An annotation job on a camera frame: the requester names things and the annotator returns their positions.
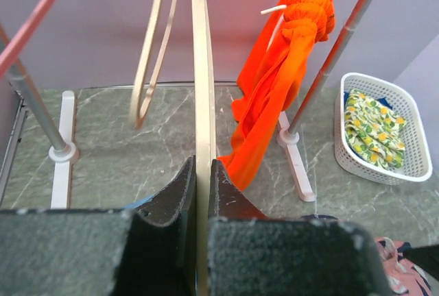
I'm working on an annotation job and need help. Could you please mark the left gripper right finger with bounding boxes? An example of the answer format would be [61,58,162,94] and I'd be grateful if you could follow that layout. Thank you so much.
[207,160,392,295]

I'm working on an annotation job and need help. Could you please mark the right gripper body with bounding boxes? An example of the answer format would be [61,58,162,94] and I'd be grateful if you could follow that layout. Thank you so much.
[402,244,439,281]

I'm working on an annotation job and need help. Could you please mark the pink hanger far left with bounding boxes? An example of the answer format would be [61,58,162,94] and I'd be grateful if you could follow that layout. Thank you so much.
[1,0,56,77]

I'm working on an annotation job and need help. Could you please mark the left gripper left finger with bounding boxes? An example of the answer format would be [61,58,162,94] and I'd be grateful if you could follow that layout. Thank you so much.
[1,158,196,295]

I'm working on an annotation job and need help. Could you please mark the pink patterned shorts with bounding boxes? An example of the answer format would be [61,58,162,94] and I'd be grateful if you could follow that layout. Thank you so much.
[375,237,432,296]

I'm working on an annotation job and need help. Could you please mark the white plastic basket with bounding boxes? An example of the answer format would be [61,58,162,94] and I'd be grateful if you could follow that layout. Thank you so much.
[335,73,433,185]

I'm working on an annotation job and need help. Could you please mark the beige hanger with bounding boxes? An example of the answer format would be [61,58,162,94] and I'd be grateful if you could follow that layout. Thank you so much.
[129,0,182,129]
[191,0,216,295]

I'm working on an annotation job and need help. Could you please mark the light blue shorts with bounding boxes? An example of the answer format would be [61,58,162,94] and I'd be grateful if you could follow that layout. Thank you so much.
[123,196,152,210]

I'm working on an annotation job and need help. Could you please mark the pink hanger holding shorts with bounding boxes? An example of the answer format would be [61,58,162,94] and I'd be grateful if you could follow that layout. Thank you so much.
[261,4,287,49]

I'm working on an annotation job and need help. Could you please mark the white clothes rack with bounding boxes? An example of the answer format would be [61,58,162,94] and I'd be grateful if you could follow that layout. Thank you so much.
[11,0,372,209]

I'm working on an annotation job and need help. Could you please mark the lemon print cloth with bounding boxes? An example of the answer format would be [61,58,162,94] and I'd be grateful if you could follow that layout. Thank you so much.
[344,89,408,169]

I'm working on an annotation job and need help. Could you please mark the orange shorts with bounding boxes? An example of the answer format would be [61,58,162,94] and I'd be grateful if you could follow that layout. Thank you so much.
[219,0,335,191]

